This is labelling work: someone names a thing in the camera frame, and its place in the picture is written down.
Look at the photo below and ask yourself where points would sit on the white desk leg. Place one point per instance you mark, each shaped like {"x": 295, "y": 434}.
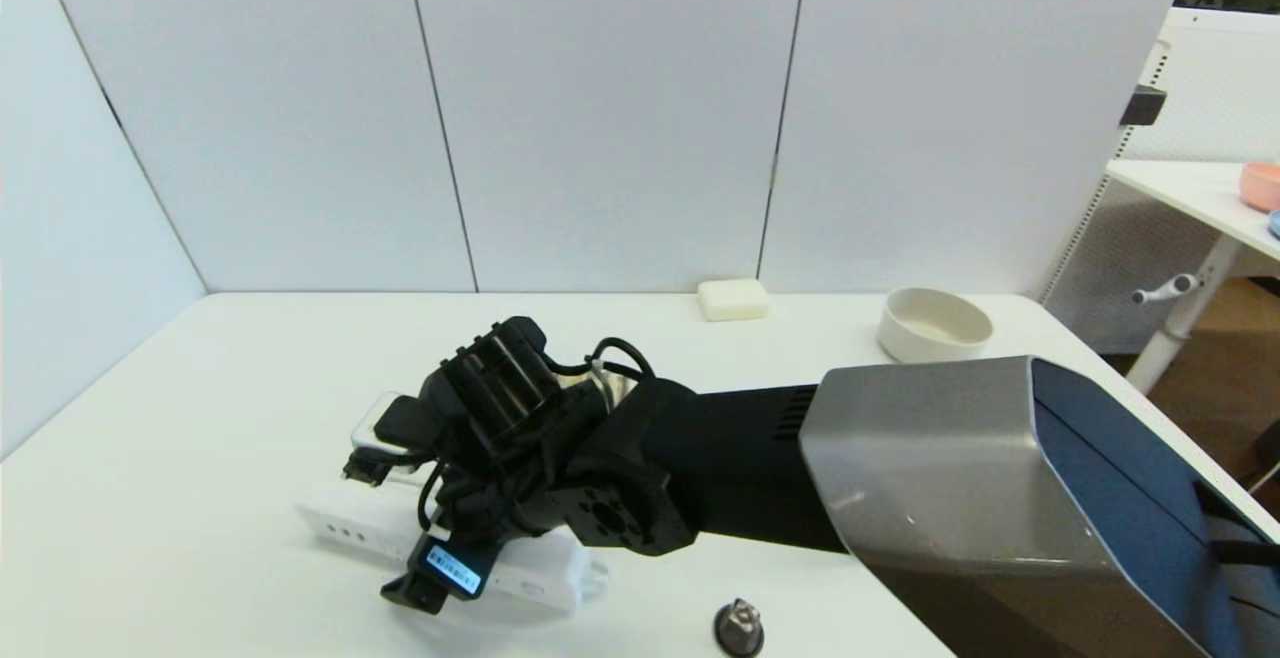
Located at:
{"x": 1180, "y": 328}

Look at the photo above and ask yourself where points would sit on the cream soap bar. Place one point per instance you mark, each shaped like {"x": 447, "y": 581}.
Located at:
{"x": 733, "y": 300}

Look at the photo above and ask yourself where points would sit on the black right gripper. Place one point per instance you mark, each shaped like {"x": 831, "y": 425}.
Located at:
{"x": 451, "y": 570}

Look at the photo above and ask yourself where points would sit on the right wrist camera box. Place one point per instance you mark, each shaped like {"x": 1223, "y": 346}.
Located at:
{"x": 375, "y": 433}

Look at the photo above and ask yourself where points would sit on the pink bowl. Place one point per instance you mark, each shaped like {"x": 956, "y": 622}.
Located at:
{"x": 1262, "y": 186}

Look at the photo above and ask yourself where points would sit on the black panel clip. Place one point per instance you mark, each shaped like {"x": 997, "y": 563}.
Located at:
{"x": 1143, "y": 105}

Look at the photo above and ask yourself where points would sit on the black round stopper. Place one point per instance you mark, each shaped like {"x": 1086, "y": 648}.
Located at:
{"x": 738, "y": 630}

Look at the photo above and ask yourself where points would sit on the white power strip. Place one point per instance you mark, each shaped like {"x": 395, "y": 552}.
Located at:
{"x": 540, "y": 578}

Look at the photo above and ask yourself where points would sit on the beige bowl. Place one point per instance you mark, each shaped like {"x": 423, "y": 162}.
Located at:
{"x": 935, "y": 328}

